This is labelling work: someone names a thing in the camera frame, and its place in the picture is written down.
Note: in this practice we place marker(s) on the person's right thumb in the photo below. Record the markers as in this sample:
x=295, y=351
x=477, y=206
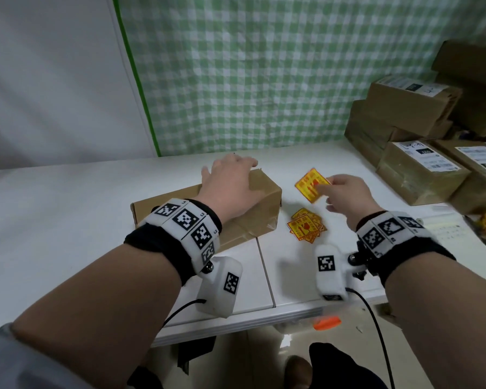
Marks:
x=324, y=190

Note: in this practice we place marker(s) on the green checked cloth curtain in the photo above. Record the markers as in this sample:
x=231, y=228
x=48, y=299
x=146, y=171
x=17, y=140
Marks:
x=267, y=68

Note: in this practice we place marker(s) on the person's left little finger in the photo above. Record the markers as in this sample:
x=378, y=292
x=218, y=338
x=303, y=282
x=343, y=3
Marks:
x=205, y=173

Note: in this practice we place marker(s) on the person's brown shoe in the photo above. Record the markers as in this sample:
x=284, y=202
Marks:
x=297, y=372

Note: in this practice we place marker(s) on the person's left hand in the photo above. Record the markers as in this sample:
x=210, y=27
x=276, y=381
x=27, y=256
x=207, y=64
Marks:
x=226, y=186

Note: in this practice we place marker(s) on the large brown cardboard box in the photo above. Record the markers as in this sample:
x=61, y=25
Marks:
x=476, y=85

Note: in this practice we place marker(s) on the yellow red warning sticker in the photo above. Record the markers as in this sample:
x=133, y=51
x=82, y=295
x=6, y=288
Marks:
x=310, y=185

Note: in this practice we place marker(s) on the person's left forearm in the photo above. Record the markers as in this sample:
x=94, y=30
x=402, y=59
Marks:
x=105, y=307

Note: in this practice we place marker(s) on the person's grey sleeve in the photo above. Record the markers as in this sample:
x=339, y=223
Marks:
x=20, y=364

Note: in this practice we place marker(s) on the flat brown cardboard box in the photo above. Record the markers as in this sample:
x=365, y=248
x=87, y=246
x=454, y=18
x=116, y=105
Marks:
x=372, y=129

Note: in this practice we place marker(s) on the orange plastic object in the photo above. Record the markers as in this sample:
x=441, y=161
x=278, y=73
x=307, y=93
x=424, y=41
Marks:
x=326, y=322

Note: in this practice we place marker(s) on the labelled taped cardboard box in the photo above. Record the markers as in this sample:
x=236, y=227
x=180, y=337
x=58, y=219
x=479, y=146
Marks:
x=421, y=172
x=480, y=178

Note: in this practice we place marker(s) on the labelled brown cardboard box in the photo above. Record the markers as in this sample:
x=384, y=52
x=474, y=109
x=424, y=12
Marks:
x=409, y=107

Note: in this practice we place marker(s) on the plain brown cardboard box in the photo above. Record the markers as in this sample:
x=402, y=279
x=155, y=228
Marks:
x=259, y=210

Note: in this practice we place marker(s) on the person's right forearm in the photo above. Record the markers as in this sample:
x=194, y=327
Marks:
x=445, y=320

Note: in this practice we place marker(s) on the white marker wristband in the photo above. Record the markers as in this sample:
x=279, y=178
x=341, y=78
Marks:
x=186, y=228
x=393, y=234

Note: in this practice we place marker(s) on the person's black trouser leg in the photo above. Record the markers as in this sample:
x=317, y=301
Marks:
x=342, y=368

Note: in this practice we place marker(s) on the pile of yellow stickers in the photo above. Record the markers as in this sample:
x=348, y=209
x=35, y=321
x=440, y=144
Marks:
x=306, y=226

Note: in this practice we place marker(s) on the person's right hand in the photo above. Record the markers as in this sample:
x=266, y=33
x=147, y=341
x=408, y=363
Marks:
x=354, y=198

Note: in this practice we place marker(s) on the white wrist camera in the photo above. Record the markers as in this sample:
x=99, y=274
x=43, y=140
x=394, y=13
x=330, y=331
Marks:
x=330, y=271
x=222, y=285

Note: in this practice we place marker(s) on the white printed paper sheet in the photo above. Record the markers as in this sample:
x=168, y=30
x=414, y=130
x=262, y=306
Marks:
x=457, y=236

